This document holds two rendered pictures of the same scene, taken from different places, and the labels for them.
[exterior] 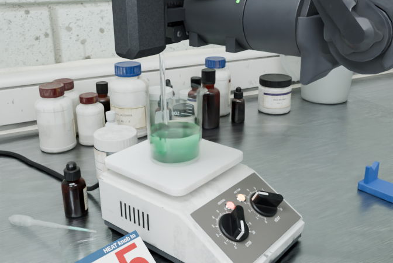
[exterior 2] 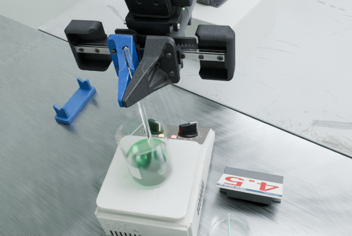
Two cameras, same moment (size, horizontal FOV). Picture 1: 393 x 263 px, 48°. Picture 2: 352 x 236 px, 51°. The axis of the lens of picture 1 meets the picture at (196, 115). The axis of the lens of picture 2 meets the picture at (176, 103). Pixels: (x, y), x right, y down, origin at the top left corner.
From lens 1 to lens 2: 63 cm
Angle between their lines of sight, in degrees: 90
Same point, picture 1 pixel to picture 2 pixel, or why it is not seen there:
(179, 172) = (176, 153)
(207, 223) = (199, 139)
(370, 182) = (66, 115)
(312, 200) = (95, 141)
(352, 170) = (40, 132)
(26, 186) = not seen: outside the picture
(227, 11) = (185, 18)
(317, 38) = not seen: outside the picture
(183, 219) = (206, 147)
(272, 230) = (169, 127)
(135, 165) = (180, 186)
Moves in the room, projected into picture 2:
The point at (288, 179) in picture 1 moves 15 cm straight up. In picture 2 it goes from (67, 163) to (32, 102)
